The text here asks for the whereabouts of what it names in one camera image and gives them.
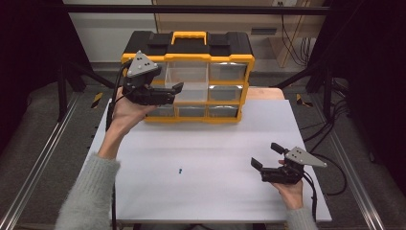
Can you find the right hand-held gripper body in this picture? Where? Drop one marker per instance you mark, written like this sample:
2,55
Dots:
285,174

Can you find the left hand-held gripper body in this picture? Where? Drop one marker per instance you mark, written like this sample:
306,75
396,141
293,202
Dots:
140,92

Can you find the clear plastic drawer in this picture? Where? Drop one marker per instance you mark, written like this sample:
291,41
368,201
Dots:
191,75

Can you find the yellow black organizer cabinet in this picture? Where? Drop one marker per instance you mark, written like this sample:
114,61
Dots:
223,43

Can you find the person's right hand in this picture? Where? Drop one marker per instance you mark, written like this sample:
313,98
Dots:
292,195

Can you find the person's left hand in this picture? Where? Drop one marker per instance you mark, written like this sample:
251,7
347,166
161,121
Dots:
127,115

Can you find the yellow black hazard tape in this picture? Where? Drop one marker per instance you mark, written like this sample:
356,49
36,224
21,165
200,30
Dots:
96,100
301,100

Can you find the grid of clear drawers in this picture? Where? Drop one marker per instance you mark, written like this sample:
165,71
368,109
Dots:
228,71

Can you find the wooden table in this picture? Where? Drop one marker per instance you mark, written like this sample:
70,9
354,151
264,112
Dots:
265,93

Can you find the black metal stand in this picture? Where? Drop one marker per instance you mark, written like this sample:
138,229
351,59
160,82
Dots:
327,92
62,92

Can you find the black curtain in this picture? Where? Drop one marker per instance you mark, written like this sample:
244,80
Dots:
32,64
376,80

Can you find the aluminium floor rail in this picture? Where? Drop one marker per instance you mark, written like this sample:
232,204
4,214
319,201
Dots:
38,166
354,179

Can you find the black metal frame bar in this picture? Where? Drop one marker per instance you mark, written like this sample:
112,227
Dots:
223,9

